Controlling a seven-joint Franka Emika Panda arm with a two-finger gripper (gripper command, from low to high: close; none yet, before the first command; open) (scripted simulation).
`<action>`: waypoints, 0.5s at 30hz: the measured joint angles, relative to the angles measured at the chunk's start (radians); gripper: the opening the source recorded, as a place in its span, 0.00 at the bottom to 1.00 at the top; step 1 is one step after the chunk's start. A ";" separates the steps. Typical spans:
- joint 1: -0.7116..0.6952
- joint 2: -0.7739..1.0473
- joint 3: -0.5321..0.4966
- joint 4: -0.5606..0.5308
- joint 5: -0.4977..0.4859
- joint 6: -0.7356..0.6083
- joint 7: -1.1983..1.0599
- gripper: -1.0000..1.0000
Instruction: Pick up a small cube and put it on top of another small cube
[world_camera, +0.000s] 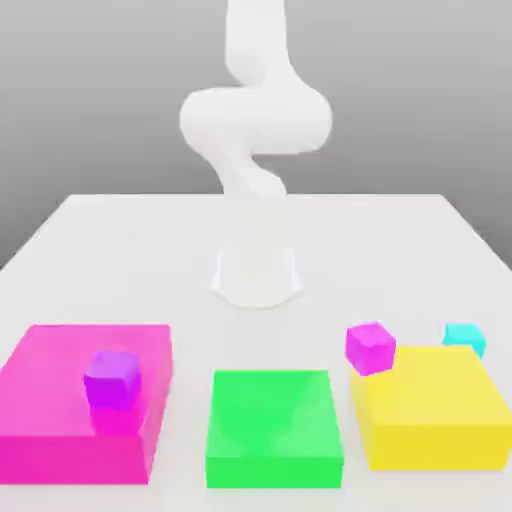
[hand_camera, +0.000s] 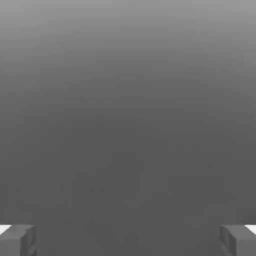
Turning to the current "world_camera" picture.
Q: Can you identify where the large yellow box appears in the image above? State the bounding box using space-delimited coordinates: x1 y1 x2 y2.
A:
350 344 512 472

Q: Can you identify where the large green box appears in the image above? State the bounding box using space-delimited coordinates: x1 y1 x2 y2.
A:
204 369 345 490

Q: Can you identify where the small cyan cube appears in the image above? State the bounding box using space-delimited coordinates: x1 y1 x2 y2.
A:
441 322 488 360

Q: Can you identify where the small purple cube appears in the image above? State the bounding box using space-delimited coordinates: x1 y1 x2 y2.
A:
82 350 142 413

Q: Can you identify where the large pink box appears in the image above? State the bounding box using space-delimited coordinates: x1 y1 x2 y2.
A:
0 323 174 486

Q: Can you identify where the small magenta cube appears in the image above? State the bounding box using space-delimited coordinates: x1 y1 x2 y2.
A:
344 321 398 378

